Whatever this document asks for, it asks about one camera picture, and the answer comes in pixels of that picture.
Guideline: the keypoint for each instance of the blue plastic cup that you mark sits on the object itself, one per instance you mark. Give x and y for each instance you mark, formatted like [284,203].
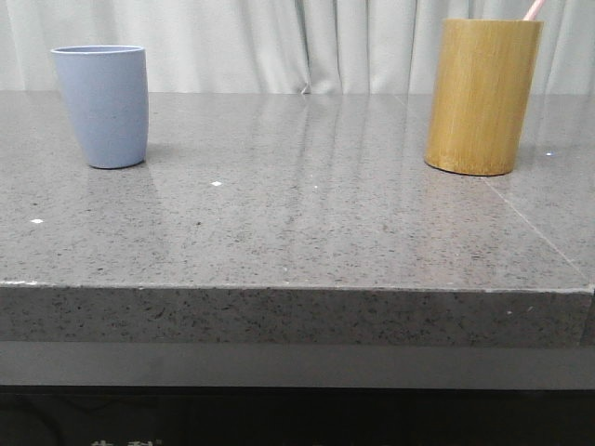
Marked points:
[105,91]

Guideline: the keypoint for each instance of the bamboo wooden cylinder holder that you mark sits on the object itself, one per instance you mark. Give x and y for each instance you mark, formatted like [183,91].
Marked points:
[482,87]

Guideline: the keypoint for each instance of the white pleated curtain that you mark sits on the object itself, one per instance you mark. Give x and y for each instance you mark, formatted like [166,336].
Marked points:
[317,47]

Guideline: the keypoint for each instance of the pink chopstick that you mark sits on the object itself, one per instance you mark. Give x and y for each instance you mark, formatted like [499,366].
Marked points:
[533,10]

